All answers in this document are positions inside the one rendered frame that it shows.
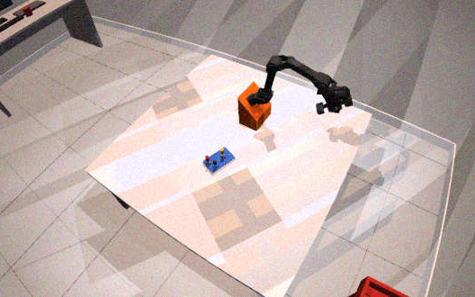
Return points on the blue circuit board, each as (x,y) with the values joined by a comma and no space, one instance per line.
(218,159)

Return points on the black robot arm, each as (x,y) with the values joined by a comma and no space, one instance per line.
(320,80)

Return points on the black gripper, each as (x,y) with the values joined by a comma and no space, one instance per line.
(334,106)

